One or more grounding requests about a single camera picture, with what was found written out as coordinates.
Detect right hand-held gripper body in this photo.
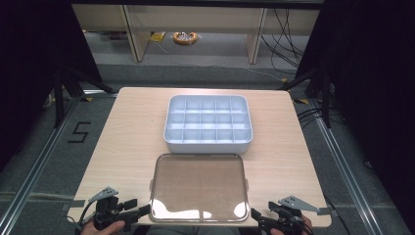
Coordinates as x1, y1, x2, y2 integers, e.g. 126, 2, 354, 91
259, 195, 320, 235

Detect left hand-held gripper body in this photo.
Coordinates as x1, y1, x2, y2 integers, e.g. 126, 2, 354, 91
88, 186, 142, 232

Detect clear plastic box lid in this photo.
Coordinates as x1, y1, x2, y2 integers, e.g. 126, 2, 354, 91
149, 153, 251, 223

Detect person's left hand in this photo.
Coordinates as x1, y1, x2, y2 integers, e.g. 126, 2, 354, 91
80, 219, 127, 235

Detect person's right hand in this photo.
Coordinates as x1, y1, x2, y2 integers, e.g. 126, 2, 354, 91
269, 214, 314, 235

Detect white compartment storage box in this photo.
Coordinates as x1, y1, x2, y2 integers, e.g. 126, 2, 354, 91
162, 94, 254, 155

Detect black metal stand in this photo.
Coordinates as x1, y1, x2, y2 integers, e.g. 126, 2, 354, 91
53, 65, 115, 129
279, 68, 335, 129

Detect black curtain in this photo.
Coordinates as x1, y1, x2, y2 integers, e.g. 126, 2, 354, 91
295, 0, 415, 226
0, 0, 103, 172

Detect yellow flat item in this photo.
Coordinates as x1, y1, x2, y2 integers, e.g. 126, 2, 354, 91
149, 31, 167, 44

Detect orange tape roll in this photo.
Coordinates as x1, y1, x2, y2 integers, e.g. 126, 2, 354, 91
172, 30, 200, 46

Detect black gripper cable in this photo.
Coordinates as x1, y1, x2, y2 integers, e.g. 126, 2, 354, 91
75, 201, 96, 233

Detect aluminium floor rail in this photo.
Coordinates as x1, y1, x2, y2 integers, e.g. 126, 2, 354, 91
308, 99, 378, 235
0, 97, 83, 227

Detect black floor cables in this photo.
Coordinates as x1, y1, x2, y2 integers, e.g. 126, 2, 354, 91
296, 107, 329, 129

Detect white floor cable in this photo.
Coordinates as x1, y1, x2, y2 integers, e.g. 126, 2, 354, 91
240, 66, 289, 83

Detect bundle of black cables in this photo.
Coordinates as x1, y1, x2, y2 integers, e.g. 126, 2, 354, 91
259, 8, 310, 75

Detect beige wooden desk frame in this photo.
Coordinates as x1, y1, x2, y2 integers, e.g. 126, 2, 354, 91
71, 3, 321, 65

